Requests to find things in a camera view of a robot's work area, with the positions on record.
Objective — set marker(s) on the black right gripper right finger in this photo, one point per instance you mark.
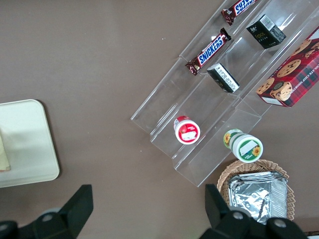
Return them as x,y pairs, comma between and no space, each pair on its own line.
224,221

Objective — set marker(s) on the clear acrylic step display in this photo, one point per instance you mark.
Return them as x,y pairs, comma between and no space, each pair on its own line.
219,112

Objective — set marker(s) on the red tartan cookie box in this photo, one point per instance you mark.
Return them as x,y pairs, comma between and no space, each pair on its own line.
296,74

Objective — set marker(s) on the small black carton box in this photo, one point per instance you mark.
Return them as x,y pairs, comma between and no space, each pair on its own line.
265,32
224,78

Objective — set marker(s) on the light wicker basket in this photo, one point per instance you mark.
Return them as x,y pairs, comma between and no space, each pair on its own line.
249,166

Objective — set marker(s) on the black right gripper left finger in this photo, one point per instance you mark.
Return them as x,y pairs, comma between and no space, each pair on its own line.
72,211

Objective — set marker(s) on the beige rectangular serving tray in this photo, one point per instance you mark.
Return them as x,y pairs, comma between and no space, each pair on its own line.
27,142

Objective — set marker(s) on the stacked aluminium foil trays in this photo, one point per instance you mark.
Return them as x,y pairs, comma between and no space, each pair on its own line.
259,196

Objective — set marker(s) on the red lid yoghurt cup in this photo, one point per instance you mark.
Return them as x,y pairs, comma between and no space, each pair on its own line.
187,132

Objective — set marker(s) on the Snickers chocolate bar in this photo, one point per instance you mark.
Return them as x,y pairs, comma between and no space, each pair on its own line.
238,10
209,51

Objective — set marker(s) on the green lid yoghurt cup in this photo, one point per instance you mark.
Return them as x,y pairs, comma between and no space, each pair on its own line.
249,148

